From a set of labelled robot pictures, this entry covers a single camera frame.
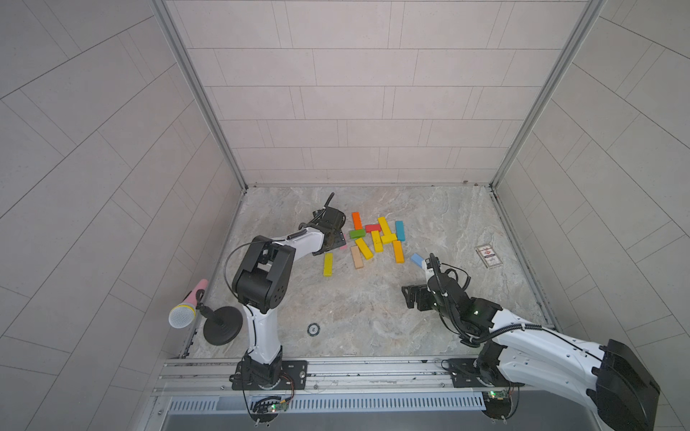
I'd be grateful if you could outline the right circuit board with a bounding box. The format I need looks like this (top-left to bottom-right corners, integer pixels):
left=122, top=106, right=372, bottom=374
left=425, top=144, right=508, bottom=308
left=482, top=390, right=513, bottom=420

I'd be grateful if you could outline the yellow block short vertical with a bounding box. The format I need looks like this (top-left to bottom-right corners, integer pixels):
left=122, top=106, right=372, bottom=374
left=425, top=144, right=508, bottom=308
left=370, top=231, right=384, bottom=253

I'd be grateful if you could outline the aluminium rail frame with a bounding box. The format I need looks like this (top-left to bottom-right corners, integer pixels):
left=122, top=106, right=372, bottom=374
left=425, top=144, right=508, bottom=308
left=152, top=353, right=576, bottom=398

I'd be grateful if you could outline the green block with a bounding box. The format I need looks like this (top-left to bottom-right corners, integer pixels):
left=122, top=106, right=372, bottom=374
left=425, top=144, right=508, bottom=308
left=349, top=229, right=367, bottom=239

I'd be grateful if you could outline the teal block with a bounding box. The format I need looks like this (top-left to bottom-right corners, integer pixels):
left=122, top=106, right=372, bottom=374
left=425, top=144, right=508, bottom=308
left=395, top=221, right=406, bottom=242

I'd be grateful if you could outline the yellow block small horizontal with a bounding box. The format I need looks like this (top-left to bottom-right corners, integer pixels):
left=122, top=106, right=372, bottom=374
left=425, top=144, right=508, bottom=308
left=381, top=233, right=397, bottom=244

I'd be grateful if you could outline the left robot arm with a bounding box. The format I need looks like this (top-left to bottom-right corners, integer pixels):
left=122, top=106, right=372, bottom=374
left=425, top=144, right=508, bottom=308
left=229, top=205, right=346, bottom=381

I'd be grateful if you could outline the tan wooden block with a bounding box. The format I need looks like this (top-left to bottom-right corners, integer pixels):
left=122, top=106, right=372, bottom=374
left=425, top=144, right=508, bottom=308
left=350, top=246, right=364, bottom=269

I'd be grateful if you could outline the circuit board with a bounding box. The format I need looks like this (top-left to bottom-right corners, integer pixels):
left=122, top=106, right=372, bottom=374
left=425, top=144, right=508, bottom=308
left=249, top=396, right=289, bottom=424
left=482, top=390, right=513, bottom=420

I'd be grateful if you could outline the pink microphone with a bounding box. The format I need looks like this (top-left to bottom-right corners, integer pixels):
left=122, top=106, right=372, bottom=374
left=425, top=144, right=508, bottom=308
left=168, top=279, right=210, bottom=330

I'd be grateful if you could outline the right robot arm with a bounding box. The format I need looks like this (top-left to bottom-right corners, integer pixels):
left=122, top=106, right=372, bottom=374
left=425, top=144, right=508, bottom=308
left=402, top=255, right=661, bottom=430

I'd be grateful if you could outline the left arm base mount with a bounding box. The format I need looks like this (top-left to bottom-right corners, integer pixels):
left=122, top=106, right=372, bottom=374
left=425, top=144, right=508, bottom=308
left=229, top=357, right=308, bottom=391

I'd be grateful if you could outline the orange block lower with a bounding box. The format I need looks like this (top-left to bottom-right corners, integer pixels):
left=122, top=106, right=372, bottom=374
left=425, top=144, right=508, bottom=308
left=393, top=240, right=405, bottom=264

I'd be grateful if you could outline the left circuit board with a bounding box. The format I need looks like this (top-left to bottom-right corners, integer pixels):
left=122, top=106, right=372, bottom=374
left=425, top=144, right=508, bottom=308
left=249, top=396, right=289, bottom=424

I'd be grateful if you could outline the yellow block upper diagonal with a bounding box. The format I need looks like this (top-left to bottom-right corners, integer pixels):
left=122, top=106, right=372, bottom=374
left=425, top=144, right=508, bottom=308
left=377, top=217, right=392, bottom=236

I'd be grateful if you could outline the light blue block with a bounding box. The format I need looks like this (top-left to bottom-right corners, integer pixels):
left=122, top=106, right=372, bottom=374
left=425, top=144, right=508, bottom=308
left=411, top=253, right=427, bottom=269

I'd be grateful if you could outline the orange block top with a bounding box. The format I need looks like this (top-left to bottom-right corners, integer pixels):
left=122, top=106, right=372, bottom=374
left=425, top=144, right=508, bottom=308
left=351, top=212, right=364, bottom=230

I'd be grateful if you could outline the orange block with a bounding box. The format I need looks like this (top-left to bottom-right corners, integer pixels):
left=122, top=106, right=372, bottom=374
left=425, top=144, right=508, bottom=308
left=393, top=240, right=405, bottom=264
left=351, top=212, right=364, bottom=230

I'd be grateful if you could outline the small printed card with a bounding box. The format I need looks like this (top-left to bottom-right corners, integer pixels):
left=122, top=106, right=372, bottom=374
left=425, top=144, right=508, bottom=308
left=475, top=244, right=503, bottom=269

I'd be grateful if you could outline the black round microphone stand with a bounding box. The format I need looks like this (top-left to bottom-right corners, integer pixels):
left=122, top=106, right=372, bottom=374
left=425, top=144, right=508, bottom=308
left=197, top=305, right=244, bottom=346

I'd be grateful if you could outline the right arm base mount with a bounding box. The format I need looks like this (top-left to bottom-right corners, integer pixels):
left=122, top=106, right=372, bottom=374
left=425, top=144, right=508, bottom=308
left=441, top=357, right=524, bottom=389

